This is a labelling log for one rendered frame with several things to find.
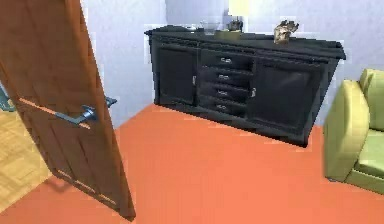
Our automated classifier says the black sideboard with drawers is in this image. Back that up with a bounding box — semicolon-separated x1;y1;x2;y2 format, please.
144;25;347;148

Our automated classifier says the clear glass bowl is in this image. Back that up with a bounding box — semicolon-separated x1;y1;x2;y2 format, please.
199;20;222;36

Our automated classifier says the dark small figurine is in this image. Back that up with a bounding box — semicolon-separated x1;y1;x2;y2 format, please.
226;19;244;33

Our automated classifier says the brown twisted sculpture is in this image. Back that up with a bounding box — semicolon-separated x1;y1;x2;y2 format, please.
273;19;300;45

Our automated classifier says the brown wooden room door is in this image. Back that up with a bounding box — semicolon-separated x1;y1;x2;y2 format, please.
0;0;137;222

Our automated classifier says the green armchair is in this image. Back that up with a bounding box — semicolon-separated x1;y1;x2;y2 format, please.
323;68;384;196

